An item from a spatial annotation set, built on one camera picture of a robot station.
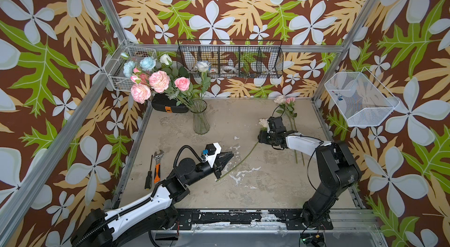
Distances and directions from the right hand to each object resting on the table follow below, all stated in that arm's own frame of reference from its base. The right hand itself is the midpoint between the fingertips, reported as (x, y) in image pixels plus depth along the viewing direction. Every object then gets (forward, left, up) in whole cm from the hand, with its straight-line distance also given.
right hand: (261, 136), depth 98 cm
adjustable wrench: (-11, +57, -2) cm, 58 cm away
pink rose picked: (+27, -23, +2) cm, 35 cm away
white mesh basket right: (+5, -45, +24) cm, 51 cm away
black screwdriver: (-25, +58, -1) cm, 63 cm away
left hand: (-21, +18, +21) cm, 34 cm away
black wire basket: (+35, +20, +28) cm, 49 cm away
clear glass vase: (+3, +34, +7) cm, 35 cm away
